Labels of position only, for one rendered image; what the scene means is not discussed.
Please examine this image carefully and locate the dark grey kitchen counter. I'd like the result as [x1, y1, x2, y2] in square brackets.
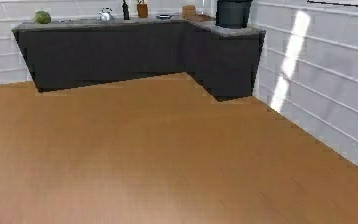
[11, 14, 267, 102]

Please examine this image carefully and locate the tan bread loaf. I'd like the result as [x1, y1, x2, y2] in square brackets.
[181, 4, 197, 19]

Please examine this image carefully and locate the brown knife block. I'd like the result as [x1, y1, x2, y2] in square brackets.
[136, 0, 149, 19]

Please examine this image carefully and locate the black round bin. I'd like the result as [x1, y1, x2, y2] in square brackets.
[215, 0, 254, 30]

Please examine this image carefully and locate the dark bottle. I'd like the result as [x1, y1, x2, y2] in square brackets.
[121, 0, 131, 21]

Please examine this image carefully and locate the silver kettle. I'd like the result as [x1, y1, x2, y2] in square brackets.
[98, 7, 116, 22]

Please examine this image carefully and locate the green round melon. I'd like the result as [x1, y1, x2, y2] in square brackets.
[34, 10, 52, 25]

